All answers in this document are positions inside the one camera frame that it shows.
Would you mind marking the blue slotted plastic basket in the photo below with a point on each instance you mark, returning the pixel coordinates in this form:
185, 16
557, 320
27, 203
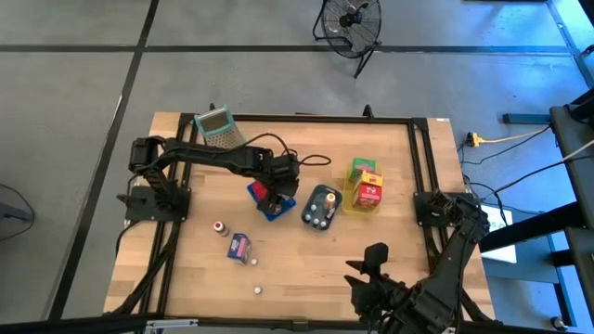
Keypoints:
287, 206

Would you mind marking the green Apple Jacks cereal box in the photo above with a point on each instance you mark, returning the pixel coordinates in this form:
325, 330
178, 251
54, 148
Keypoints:
363, 164

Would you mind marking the blue-grey desk foot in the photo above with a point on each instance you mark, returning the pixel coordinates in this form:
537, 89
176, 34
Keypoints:
526, 119

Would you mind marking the black floor fan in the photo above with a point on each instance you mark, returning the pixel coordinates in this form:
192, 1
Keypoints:
345, 19

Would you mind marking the silver aluminium bracket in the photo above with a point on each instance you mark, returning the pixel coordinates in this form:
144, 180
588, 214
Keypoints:
448, 330
171, 323

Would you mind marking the black aluminium table frame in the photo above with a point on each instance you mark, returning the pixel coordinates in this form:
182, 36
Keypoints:
325, 119

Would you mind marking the black caster wheel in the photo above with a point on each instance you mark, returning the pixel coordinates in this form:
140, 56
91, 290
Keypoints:
558, 323

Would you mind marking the grey floor object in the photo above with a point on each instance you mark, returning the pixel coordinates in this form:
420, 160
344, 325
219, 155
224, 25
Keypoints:
14, 211

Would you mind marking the red squeeze bottle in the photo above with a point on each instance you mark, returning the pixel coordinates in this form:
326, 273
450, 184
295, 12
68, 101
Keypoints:
219, 227

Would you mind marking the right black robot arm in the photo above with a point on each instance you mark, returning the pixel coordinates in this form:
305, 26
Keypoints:
455, 260

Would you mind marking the dark grey office desk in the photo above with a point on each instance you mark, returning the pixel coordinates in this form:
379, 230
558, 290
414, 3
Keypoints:
575, 185

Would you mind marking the black desk leg beam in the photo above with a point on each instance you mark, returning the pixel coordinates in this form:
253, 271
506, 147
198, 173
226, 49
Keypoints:
529, 226

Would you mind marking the red Froot Loops cereal box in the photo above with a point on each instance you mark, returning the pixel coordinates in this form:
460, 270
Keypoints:
367, 197

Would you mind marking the yellow power plug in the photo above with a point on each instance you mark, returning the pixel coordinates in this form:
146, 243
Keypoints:
473, 138

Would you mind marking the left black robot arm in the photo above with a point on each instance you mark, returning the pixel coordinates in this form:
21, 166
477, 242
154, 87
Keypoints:
209, 155

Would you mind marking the blue Frosted Flakes cereal box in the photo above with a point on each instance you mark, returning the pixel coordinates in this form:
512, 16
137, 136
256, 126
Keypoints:
239, 246

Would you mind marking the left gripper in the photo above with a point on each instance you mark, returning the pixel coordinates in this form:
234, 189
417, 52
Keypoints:
283, 176

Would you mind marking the black frame knob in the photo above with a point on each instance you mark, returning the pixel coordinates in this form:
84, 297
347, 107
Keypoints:
368, 110
212, 107

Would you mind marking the yellow Corn Pops cereal box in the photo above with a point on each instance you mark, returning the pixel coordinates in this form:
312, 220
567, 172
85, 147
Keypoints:
371, 177

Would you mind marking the orange-yellow squeeze bottle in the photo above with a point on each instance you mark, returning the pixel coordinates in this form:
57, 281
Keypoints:
330, 200

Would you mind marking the teal-rimmed metal box grater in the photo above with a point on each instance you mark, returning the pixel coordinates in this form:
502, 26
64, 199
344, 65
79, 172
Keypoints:
215, 123

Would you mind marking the white printed sign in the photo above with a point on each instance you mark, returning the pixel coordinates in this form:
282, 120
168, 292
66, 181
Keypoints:
503, 250

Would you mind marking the paprika tin with red lid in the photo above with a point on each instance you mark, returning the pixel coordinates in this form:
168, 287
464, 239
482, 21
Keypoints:
259, 190

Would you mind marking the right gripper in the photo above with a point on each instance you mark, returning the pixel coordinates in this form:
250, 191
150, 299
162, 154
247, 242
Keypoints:
394, 297

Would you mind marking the yellow plastic bin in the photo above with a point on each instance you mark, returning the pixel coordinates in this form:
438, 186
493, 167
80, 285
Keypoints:
346, 199

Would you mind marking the small dark dropper bottle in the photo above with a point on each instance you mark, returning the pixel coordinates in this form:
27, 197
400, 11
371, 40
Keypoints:
331, 213
258, 290
254, 261

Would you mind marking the black rig crossbar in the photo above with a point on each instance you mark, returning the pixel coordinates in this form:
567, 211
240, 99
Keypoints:
69, 325

